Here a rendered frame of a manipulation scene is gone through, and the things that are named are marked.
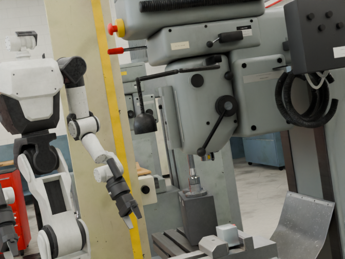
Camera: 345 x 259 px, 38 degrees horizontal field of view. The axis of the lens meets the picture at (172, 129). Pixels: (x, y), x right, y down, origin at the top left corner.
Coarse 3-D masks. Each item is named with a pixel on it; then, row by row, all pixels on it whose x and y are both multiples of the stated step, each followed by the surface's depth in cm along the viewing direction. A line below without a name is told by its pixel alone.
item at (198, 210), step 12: (180, 192) 216; (204, 192) 201; (180, 204) 216; (192, 204) 198; (204, 204) 198; (192, 216) 198; (204, 216) 198; (216, 216) 199; (192, 228) 198; (204, 228) 198; (192, 240) 198
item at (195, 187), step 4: (188, 180) 203; (192, 180) 201; (196, 180) 201; (192, 184) 201; (196, 184) 201; (200, 184) 203; (192, 188) 202; (196, 188) 201; (200, 188) 202; (192, 192) 202; (196, 192) 201
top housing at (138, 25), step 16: (128, 0) 153; (144, 0) 151; (128, 16) 154; (144, 16) 152; (160, 16) 153; (176, 16) 154; (192, 16) 156; (208, 16) 157; (224, 16) 159; (240, 16) 161; (128, 32) 159; (144, 32) 160
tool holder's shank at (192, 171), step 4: (188, 156) 202; (192, 156) 202; (188, 160) 202; (192, 160) 202; (188, 164) 203; (192, 164) 202; (192, 168) 202; (192, 172) 202; (196, 172) 203; (192, 176) 202
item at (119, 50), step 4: (112, 48) 171; (116, 48) 171; (120, 48) 171; (124, 48) 172; (128, 48) 173; (132, 48) 173; (136, 48) 173; (140, 48) 174; (144, 48) 174; (108, 52) 171; (112, 52) 171; (116, 52) 171; (120, 52) 172
